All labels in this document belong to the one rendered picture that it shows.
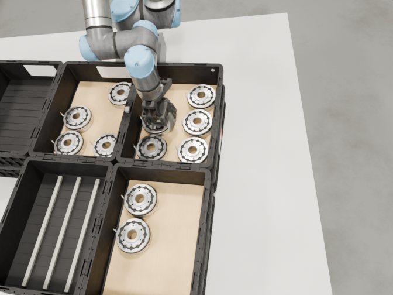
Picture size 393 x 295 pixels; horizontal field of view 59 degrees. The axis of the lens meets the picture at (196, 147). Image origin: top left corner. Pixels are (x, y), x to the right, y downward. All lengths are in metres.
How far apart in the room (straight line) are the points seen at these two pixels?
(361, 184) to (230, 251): 1.11
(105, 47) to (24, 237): 0.64
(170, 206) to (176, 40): 0.85
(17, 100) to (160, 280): 0.91
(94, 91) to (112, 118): 0.16
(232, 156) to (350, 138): 1.07
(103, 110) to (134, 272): 0.60
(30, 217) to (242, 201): 0.70
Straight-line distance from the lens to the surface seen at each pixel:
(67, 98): 1.41
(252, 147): 1.31
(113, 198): 1.08
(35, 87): 1.56
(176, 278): 1.05
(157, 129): 1.20
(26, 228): 1.26
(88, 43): 1.06
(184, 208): 1.09
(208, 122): 1.18
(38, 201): 1.28
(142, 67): 0.92
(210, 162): 1.03
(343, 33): 2.74
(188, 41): 1.66
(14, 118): 1.51
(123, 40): 1.02
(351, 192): 2.07
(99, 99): 1.39
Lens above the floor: 1.85
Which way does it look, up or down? 61 degrees down
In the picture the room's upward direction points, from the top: 14 degrees counter-clockwise
